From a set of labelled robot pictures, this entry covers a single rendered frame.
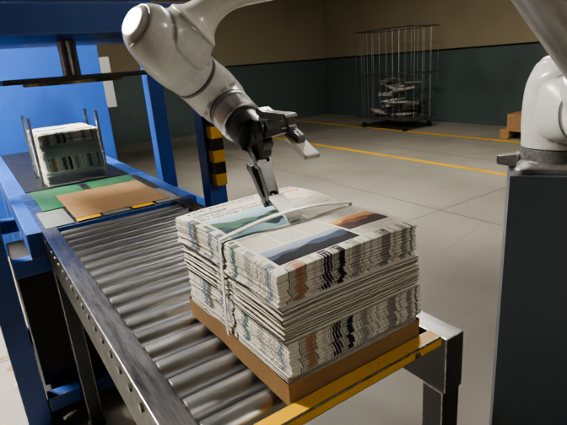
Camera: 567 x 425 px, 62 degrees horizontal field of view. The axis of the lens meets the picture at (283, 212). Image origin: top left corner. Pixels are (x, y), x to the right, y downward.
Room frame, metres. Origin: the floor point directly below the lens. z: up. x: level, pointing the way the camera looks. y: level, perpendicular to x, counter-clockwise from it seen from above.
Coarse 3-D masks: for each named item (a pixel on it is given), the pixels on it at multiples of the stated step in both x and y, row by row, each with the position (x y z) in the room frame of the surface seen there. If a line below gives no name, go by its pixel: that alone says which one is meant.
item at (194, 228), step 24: (288, 192) 0.99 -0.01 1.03; (312, 192) 0.97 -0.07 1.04; (192, 216) 0.89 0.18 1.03; (216, 216) 0.86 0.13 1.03; (240, 216) 0.85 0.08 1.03; (264, 216) 0.84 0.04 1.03; (192, 240) 0.83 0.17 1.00; (192, 264) 0.86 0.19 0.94; (192, 288) 0.89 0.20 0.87; (216, 288) 0.79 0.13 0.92; (216, 312) 0.79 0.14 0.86
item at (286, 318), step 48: (240, 240) 0.73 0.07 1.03; (288, 240) 0.71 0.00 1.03; (336, 240) 0.69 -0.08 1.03; (384, 240) 0.70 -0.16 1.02; (240, 288) 0.69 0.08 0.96; (288, 288) 0.60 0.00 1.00; (336, 288) 0.64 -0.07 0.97; (384, 288) 0.69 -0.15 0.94; (240, 336) 0.71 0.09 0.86; (288, 336) 0.59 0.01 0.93; (336, 336) 0.64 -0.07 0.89; (384, 336) 0.70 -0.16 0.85; (288, 384) 0.59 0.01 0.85
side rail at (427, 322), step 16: (192, 208) 1.72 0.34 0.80; (432, 320) 0.81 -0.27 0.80; (448, 336) 0.75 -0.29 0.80; (432, 352) 0.77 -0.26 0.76; (448, 352) 0.74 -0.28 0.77; (416, 368) 0.80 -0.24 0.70; (432, 368) 0.77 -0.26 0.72; (448, 368) 0.74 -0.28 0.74; (432, 384) 0.77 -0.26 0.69; (448, 384) 0.74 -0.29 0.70
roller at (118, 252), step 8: (152, 240) 1.40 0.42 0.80; (160, 240) 1.40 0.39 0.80; (168, 240) 1.41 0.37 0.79; (120, 248) 1.35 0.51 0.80; (128, 248) 1.35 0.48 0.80; (136, 248) 1.36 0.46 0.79; (144, 248) 1.37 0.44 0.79; (96, 256) 1.30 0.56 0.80; (104, 256) 1.31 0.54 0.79; (112, 256) 1.31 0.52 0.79; (88, 264) 1.27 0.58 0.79
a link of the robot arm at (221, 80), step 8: (216, 64) 0.97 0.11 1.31; (216, 72) 0.96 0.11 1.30; (224, 72) 0.98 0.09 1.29; (208, 80) 0.94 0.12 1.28; (216, 80) 0.95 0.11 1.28; (224, 80) 0.97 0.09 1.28; (232, 80) 0.98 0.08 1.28; (208, 88) 0.94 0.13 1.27; (216, 88) 0.95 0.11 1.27; (224, 88) 0.96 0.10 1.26; (232, 88) 0.97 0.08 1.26; (240, 88) 0.99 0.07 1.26; (192, 96) 0.94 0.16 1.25; (200, 96) 0.94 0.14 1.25; (208, 96) 0.95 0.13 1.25; (216, 96) 0.95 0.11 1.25; (192, 104) 0.96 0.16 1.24; (200, 104) 0.96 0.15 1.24; (208, 104) 0.96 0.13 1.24; (200, 112) 0.97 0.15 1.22; (208, 112) 0.96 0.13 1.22; (208, 120) 0.99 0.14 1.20
